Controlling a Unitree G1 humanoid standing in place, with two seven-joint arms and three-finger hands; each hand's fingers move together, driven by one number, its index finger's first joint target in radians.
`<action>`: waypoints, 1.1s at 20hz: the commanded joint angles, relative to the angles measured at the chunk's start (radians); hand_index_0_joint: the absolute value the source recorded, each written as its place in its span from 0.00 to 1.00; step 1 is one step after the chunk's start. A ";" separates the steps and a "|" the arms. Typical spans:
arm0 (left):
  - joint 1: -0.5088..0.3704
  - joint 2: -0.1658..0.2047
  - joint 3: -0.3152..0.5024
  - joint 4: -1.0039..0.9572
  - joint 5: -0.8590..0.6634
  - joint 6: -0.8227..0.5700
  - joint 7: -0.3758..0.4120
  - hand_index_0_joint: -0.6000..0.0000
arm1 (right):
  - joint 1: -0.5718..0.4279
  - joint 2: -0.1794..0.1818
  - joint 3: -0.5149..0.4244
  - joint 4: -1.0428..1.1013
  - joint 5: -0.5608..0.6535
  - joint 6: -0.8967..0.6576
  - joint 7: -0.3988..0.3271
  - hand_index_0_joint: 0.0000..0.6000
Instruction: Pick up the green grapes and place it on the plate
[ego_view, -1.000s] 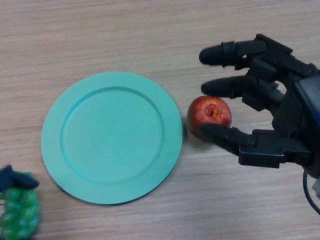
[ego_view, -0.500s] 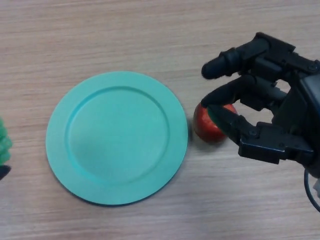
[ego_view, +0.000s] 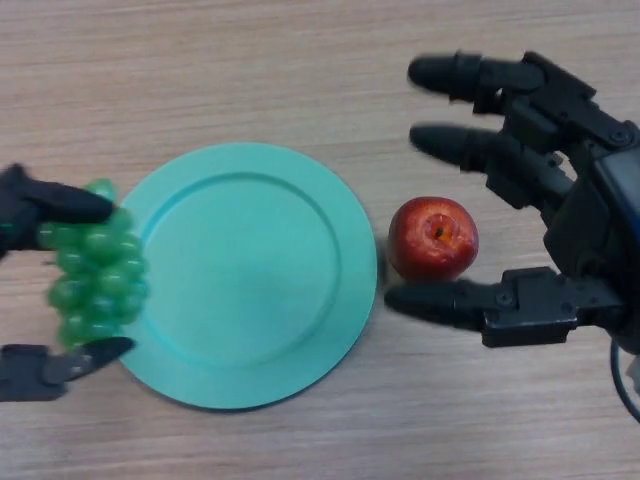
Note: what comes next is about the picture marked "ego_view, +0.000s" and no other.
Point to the red apple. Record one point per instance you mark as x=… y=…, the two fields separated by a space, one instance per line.
x=430 y=245

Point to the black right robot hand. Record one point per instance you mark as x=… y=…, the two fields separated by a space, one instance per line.
x=590 y=225

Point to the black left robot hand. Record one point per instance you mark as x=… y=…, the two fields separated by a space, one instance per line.
x=50 y=200

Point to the teal round plate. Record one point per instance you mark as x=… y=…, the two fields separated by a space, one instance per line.
x=250 y=280

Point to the green grapes bunch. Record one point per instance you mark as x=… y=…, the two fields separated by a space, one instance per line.
x=100 y=270

